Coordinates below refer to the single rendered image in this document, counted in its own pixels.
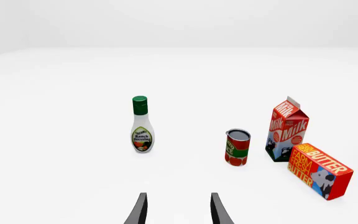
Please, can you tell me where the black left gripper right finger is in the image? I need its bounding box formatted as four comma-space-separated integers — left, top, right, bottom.
210, 192, 235, 224

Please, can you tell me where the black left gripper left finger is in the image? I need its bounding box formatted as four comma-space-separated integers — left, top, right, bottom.
123, 192, 148, 224

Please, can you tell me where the red tomato sauce tin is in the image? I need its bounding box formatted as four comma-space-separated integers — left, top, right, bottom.
224, 128, 252, 167

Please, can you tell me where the white ranch dressing bottle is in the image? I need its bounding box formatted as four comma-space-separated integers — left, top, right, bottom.
131, 95, 155, 154

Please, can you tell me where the red milk carton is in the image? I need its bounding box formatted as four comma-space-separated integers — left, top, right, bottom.
265, 95, 310, 163

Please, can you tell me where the red butter box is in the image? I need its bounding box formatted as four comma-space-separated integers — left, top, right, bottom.
287, 142, 354, 202

